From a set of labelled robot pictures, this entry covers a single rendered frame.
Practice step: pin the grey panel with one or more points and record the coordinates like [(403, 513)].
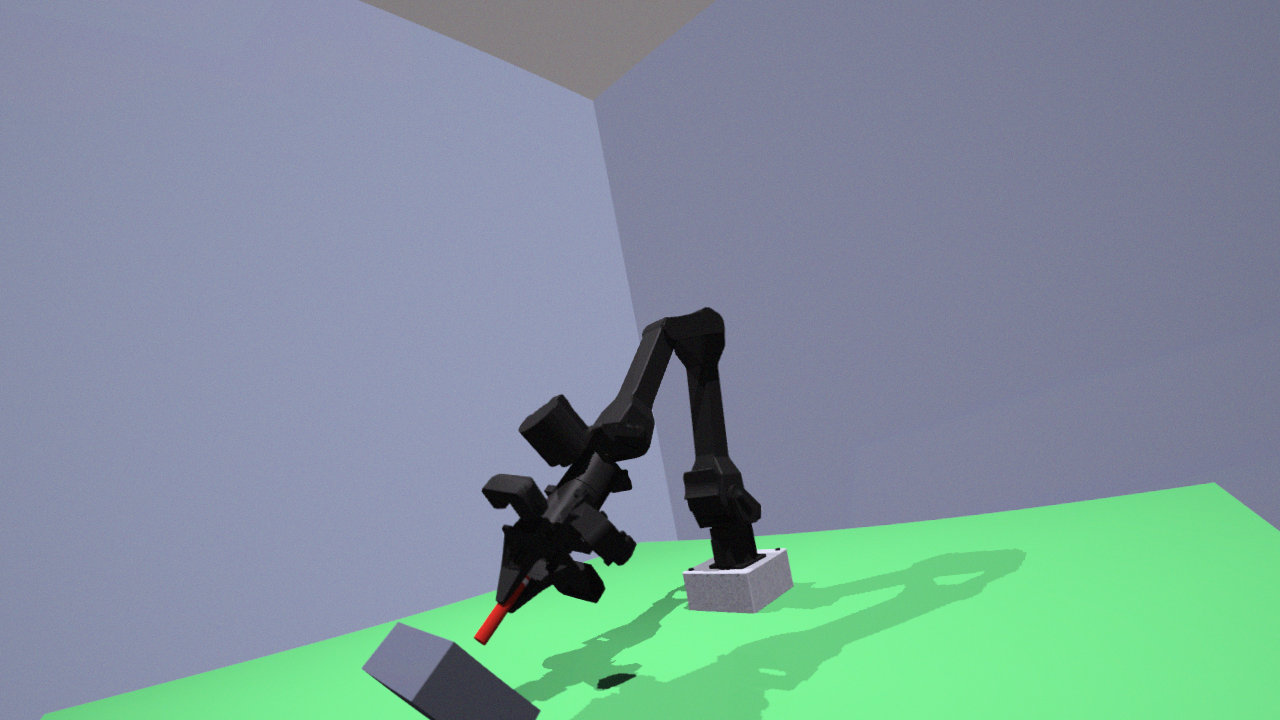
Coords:
[(439, 679)]

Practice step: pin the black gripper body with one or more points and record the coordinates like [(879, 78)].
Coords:
[(538, 514)]

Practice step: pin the red peg with white band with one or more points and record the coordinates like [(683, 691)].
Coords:
[(497, 614)]

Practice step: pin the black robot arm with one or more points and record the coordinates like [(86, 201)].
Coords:
[(714, 488)]

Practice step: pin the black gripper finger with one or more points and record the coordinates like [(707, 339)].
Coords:
[(522, 549), (542, 575)]

